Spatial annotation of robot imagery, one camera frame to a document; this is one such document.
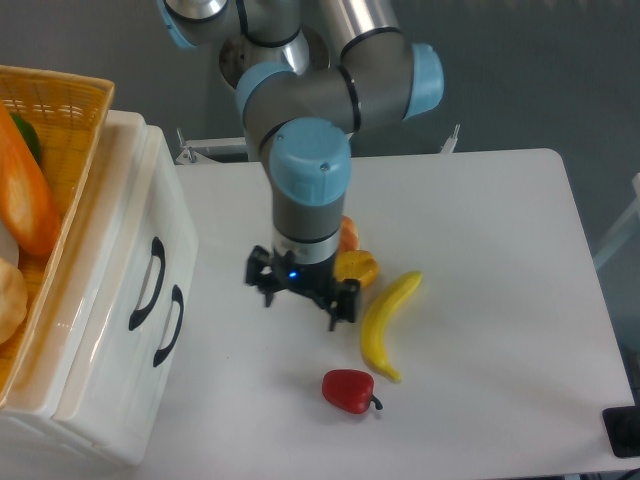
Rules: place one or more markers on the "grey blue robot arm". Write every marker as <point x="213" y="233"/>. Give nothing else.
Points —
<point x="297" y="124"/>

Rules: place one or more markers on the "white drawer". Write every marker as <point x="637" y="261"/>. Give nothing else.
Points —
<point x="134" y="375"/>
<point x="156" y="248"/>

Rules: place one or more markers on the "braided bread roll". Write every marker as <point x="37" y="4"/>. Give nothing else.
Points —
<point x="349" y="235"/>

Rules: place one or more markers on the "orange baguette bread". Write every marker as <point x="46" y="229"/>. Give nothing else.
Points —
<point x="28" y="209"/>

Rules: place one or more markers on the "pale bread roll in basket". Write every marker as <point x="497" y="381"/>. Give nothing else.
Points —
<point x="14" y="297"/>

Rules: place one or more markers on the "orange woven basket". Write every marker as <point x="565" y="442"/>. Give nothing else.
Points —
<point x="68" y="112"/>

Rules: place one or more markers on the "green pepper in basket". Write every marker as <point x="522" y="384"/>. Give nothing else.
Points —
<point x="29" y="135"/>

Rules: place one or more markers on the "red bell pepper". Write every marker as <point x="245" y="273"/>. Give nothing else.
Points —
<point x="350" y="390"/>

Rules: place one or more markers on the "black device at table edge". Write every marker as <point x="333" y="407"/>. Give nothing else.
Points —
<point x="622" y="427"/>

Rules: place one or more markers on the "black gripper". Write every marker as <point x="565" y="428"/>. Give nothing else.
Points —
<point x="306" y="269"/>

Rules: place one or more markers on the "yellow bell pepper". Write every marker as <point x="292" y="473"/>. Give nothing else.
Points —
<point x="358" y="265"/>

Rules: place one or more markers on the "white drawer cabinet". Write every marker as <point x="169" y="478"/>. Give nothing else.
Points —
<point x="27" y="415"/>

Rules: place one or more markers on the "yellow banana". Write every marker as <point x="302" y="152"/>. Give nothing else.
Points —
<point x="377" y="318"/>

